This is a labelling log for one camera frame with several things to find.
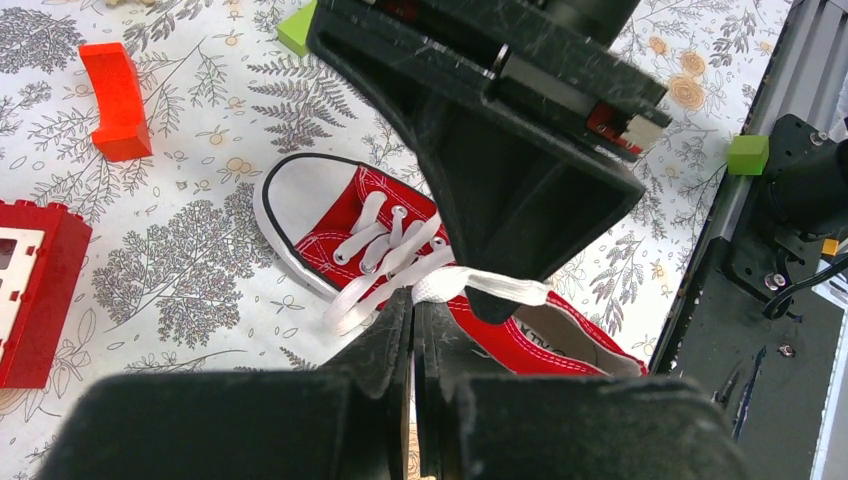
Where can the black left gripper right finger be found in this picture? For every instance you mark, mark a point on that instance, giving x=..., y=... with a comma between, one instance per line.
x=463, y=402

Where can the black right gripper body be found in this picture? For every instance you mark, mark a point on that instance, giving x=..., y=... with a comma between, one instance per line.
x=549, y=63

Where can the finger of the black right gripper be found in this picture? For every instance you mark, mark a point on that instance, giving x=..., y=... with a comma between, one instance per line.
x=516, y=198

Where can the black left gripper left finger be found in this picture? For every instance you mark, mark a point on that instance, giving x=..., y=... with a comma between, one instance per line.
x=375, y=420

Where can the red canvas sneaker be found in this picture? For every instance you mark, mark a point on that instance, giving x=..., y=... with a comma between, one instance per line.
x=357, y=235

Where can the floral patterned table mat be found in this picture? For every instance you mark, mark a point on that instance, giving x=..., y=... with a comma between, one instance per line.
x=177, y=277

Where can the green rectangular block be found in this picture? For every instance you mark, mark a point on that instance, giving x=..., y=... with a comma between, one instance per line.
x=293, y=31

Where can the orange red curved block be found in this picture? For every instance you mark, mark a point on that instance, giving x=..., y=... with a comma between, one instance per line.
x=122, y=133

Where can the red white window brick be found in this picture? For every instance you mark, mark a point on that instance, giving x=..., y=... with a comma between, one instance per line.
x=47, y=246

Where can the green cube on rail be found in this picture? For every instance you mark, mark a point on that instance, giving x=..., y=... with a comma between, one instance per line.
x=747, y=155

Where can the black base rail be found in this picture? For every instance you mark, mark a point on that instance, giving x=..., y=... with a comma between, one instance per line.
x=770, y=376

